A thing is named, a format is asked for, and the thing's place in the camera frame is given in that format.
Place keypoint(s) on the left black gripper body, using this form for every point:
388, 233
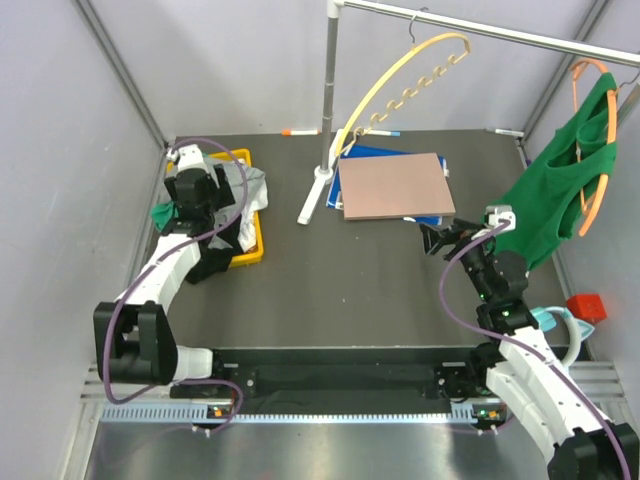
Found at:
220, 197

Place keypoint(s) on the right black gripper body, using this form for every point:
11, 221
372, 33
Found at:
477, 257

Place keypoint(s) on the grey tank top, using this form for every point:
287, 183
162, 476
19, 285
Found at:
223, 215

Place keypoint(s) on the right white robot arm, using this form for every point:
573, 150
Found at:
576, 439

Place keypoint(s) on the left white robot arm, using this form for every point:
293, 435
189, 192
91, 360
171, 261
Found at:
133, 339

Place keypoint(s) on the green tank top hanging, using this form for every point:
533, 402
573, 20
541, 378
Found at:
545, 198

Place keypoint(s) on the orange plastic hanger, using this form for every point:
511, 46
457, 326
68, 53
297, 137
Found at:
590, 204

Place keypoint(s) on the teal green garment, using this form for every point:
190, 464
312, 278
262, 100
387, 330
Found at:
162, 214

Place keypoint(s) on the white garment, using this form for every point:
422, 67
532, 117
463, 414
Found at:
247, 236

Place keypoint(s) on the black garment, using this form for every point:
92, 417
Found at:
217, 254

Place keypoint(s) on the yellow plastic bin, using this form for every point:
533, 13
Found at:
257, 198

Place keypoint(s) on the black capped marker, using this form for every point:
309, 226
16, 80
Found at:
506, 132

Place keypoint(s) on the orange capped marker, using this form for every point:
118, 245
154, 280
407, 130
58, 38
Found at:
300, 132

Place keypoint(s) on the blue capped marker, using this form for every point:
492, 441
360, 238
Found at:
385, 133

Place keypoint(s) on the red box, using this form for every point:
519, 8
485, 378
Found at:
588, 307

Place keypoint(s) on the metal clothes rack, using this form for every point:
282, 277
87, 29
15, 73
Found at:
324, 172

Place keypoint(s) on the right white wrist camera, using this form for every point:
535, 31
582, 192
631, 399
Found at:
501, 217

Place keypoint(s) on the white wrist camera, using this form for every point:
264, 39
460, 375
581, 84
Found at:
501, 217
185, 158

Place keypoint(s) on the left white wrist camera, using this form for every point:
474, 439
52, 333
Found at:
185, 158

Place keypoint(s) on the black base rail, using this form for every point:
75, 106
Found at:
349, 380

